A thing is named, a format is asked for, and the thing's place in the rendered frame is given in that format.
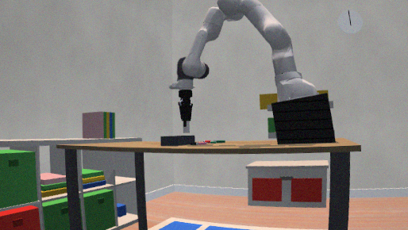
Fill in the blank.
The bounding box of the dark grey rack of bins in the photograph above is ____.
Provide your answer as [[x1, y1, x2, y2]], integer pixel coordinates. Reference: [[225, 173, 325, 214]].
[[160, 136, 195, 146]]

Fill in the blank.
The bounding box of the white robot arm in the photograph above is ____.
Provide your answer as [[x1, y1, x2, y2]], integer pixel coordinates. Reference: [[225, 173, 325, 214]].
[[169, 0, 319, 102]]

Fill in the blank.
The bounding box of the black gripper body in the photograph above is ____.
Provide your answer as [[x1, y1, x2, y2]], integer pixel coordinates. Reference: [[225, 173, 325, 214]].
[[179, 90, 192, 107]]

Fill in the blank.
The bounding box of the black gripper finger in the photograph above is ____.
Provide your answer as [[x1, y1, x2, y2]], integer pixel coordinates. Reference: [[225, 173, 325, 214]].
[[178, 100, 188, 133], [187, 101, 193, 133]]

